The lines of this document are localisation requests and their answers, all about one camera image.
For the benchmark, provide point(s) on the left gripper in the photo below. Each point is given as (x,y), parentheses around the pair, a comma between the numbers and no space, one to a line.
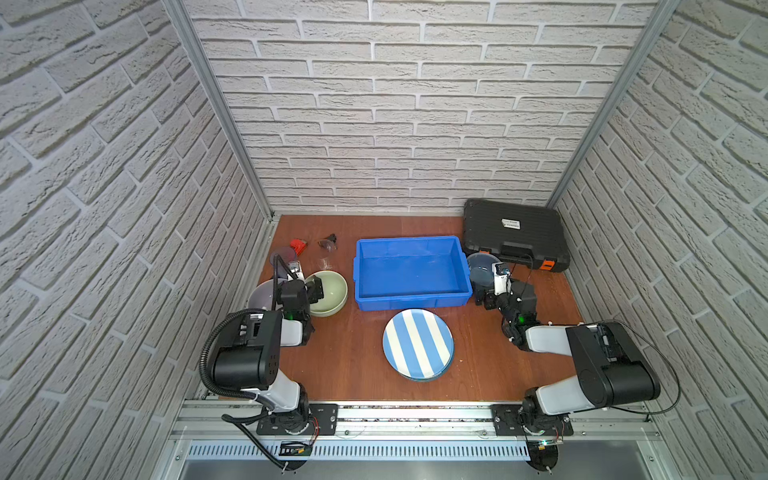
(314,289)

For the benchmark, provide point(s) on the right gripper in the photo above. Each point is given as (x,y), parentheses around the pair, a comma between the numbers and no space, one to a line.
(488,304)

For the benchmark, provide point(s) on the blue striped plate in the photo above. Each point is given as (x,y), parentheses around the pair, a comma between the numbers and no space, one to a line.
(418,345)

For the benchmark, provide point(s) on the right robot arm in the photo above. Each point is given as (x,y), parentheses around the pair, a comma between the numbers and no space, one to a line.
(610,370)

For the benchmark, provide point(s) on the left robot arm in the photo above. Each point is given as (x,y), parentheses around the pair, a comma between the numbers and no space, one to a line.
(241,356)

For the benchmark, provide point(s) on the blue plastic bin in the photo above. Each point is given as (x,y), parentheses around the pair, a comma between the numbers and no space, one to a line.
(410,272)

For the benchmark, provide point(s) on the green bowl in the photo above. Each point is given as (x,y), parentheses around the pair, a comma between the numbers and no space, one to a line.
(335,294)

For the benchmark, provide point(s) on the grey translucent cup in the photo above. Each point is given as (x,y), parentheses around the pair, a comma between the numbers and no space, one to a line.
(286,265)

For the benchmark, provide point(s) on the red small object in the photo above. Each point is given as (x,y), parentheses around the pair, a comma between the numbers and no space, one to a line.
(298,246)

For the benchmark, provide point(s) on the clear glass with dark base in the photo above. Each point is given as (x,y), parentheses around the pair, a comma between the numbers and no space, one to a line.
(328,244)

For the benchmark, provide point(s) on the blue grey bowl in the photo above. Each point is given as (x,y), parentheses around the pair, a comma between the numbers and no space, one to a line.
(481,268)

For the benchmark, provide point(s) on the lilac bowl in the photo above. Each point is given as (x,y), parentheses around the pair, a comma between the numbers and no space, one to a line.
(261,297)

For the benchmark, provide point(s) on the black tool case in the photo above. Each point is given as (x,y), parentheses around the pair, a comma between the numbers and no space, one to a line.
(526,235)

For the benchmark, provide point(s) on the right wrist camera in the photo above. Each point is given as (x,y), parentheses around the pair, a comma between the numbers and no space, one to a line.
(501,278)

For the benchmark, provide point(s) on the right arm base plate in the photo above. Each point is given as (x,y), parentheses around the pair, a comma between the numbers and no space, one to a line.
(520,420)

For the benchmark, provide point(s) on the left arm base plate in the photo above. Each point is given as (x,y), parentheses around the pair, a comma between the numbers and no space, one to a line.
(314,419)

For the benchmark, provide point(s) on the aluminium front rail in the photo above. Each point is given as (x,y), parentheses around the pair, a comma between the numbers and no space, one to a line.
(399,431)

